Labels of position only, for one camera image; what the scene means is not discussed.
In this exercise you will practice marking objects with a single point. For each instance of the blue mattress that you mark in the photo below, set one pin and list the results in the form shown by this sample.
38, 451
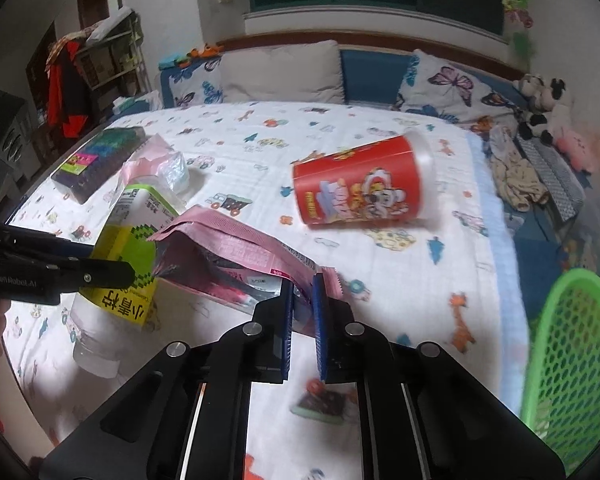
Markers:
373, 79

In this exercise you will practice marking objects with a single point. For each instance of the grey patterned cloth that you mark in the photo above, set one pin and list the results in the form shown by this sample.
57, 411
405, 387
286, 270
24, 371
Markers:
561, 182

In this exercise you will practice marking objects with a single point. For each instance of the green plastic mesh basket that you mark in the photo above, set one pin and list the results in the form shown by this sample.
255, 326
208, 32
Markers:
561, 402

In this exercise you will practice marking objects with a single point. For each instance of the metal storage shelf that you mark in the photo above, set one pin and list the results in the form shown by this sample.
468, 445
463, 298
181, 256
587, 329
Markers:
112, 63

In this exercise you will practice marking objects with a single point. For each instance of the red snack cup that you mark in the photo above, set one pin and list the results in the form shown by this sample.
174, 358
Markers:
389, 180

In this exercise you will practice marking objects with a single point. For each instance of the beige patterned garment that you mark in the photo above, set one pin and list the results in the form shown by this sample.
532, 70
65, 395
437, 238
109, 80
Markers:
515, 179

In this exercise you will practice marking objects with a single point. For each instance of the beige pillow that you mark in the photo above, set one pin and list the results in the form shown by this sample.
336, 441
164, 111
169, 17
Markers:
295, 73

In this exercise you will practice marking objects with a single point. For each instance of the pink plush toy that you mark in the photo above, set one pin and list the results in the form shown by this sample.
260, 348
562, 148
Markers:
574, 147

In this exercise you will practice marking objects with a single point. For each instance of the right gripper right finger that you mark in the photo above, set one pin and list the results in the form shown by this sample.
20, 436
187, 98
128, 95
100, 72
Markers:
350, 351

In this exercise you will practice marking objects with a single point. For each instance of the pink snack packet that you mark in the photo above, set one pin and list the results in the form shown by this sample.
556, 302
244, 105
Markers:
218, 257

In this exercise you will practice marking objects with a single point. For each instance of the white cartoon print blanket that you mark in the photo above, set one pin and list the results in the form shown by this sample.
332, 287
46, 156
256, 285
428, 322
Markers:
453, 279

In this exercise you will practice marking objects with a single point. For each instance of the black box colourful pens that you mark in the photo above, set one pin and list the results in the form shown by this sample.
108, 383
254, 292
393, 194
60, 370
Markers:
87, 169

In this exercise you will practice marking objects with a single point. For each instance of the cow plush toy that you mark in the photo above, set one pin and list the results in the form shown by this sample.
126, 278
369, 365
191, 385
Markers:
549, 108

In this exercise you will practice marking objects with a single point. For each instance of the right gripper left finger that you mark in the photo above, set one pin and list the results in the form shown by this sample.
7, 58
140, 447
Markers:
257, 351

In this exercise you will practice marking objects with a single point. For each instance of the butterfly print pillow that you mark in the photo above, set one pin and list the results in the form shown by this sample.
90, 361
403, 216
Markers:
436, 88

